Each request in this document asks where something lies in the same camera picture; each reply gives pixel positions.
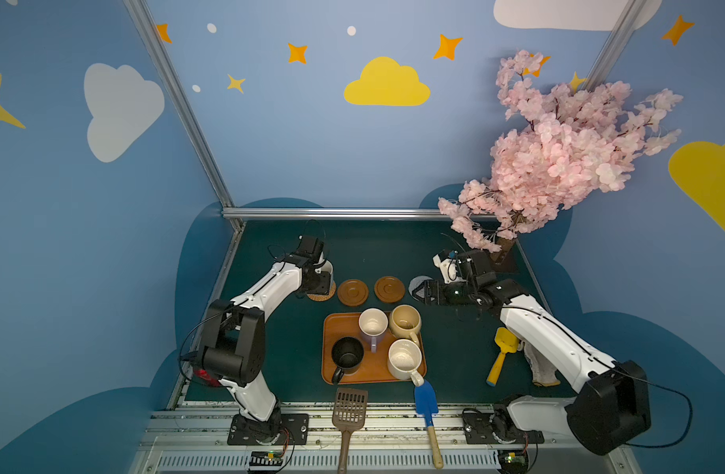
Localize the woven rattan coaster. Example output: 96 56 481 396
306 280 337 302

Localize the beige glazed mug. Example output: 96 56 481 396
389 304 422 346

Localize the wooden coaster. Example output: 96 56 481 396
374 276 406 304
338 278 370 307

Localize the purple mug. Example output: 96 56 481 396
358 308 388 354

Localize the black mug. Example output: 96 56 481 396
331 337 364 384

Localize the grey woven coaster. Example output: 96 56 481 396
408 276 432 292

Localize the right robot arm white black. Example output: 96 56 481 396
408 251 652 455

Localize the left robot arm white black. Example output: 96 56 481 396
182 236 333 444

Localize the brown wooden tray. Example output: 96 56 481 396
321 312 398 384

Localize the yellow toy shovel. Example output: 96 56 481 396
486 327 520 386

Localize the white speckled mug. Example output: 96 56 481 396
387 339 424 387

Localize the white work glove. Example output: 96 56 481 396
520 340 561 387

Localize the brown slotted spatula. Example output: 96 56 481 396
332 387 368 474

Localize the red black handheld device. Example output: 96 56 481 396
192 369 222 388

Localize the right controller board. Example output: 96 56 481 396
498 450 530 474

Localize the controller board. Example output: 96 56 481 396
247 450 285 473
498 450 530 474

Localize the pink cherry blossom tree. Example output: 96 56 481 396
438 51 683 253

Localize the left controller board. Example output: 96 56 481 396
247 450 285 473

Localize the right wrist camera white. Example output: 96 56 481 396
433 251 460 284

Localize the tree base plate dark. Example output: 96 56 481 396
484 237 518 274

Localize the aluminium frame rail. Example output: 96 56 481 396
222 207 449 221

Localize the blue spatula wooden handle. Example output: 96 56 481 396
414 380 445 469

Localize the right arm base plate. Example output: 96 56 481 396
461 408 544 444

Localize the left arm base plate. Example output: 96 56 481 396
226 414 309 446

